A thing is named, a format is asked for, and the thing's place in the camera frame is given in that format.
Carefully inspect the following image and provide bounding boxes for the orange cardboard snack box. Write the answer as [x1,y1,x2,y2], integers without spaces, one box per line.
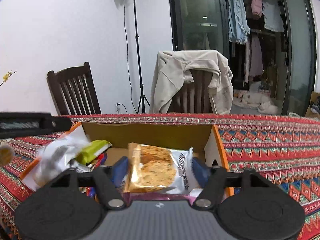
[21,123,228,192]

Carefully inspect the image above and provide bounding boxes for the green snack packet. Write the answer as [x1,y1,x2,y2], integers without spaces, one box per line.
[75,140,113,165]

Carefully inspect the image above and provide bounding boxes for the cookie cracker snack packet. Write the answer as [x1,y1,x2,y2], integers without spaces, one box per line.
[124,142,200,194]

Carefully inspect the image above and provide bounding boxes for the white text snack packet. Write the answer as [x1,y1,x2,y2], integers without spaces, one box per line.
[33,134,90,187]

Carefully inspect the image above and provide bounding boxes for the yellow flower branches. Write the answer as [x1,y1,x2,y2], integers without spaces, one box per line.
[0,70,17,86]

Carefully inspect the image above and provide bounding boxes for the dark wooden chair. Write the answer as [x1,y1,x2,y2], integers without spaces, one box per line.
[47,62,101,115]

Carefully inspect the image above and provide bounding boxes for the patterned red tablecloth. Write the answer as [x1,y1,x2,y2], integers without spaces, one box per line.
[1,114,319,239]

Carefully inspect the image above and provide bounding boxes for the chair with draped jacket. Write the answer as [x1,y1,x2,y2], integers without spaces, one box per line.
[168,70,213,114]

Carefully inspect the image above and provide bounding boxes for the white dog lying down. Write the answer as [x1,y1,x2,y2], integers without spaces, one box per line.
[241,92,279,115]

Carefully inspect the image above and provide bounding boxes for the beige jacket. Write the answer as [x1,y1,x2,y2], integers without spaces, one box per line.
[149,50,234,114]

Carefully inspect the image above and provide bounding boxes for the cardboard box at right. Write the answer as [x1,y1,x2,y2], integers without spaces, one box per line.
[305,92,320,120]

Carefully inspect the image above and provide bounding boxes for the light blue hanging shirt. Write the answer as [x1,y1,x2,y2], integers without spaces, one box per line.
[227,0,251,44]

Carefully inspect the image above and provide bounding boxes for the white hanging top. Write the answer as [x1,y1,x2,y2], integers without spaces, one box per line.
[262,0,285,33]

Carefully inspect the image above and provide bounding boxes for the pink hanging garment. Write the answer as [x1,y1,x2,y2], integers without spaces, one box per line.
[251,0,263,18]

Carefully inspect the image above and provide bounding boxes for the studio light on stand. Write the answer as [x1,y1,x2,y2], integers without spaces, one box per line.
[123,0,150,114]

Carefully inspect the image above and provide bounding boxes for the black sliding door frame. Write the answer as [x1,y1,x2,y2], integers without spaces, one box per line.
[169,0,317,116]

